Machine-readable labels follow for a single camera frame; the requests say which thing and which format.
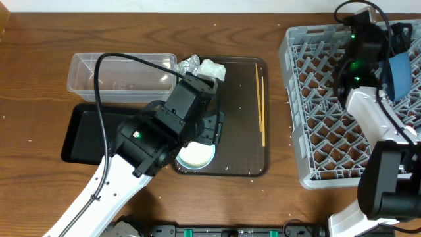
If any dark blue plate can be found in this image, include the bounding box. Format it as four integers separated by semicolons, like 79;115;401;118
383;52;412;102

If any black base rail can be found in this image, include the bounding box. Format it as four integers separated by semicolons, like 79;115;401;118
101;216;328;237

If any grey dishwasher rack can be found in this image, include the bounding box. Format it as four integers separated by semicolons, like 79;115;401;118
278;20;420;189

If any light blue rice bowl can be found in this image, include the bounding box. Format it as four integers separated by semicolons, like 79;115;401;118
176;142;216;170

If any brown serving tray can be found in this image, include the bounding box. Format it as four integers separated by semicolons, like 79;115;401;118
172;56;270;178

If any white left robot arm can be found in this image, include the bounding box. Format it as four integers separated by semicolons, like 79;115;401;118
46;74;224;236

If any wooden chopstick right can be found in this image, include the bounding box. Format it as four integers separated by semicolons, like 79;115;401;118
261;76;266;147

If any crumpled aluminium foil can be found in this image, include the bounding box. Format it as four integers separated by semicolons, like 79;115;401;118
176;55;201;75

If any crumpled white tissue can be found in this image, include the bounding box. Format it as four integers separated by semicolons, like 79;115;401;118
194;59;226;81

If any black tray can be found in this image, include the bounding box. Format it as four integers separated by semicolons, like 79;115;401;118
61;103;141;165

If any clear plastic bin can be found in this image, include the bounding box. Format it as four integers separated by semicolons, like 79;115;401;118
67;53;176;103

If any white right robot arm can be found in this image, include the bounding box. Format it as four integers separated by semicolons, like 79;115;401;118
328;12;420;236

